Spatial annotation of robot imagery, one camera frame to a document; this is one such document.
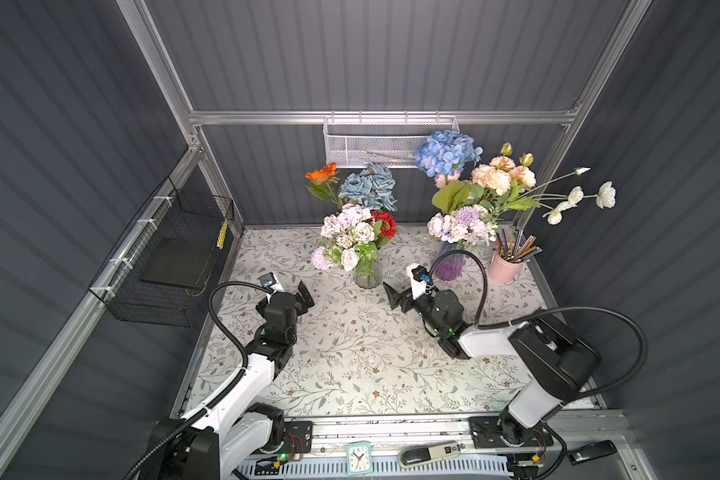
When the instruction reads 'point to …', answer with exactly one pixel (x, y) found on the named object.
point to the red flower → (389, 225)
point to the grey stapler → (417, 455)
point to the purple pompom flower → (319, 260)
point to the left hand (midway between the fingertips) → (288, 289)
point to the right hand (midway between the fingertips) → (402, 277)
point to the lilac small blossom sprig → (472, 224)
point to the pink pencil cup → (503, 271)
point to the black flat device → (591, 451)
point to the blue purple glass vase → (449, 267)
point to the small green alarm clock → (359, 458)
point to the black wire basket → (167, 260)
